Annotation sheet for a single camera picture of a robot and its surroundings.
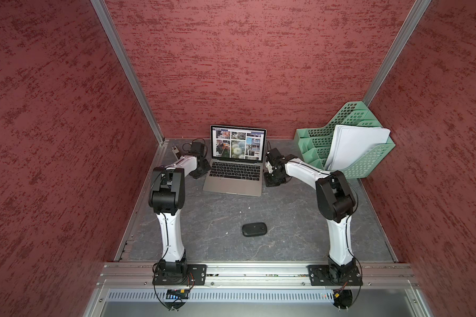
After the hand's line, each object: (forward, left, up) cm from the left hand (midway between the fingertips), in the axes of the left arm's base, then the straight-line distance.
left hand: (205, 173), depth 104 cm
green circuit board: (-54, +4, -2) cm, 54 cm away
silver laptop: (+8, -17, -1) cm, 19 cm away
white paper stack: (+3, -69, +24) cm, 73 cm away
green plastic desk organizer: (+19, -63, +4) cm, 66 cm away
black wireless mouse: (-30, -26, 0) cm, 40 cm away
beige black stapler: (+13, +19, +3) cm, 23 cm away
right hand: (-8, -34, +1) cm, 35 cm away
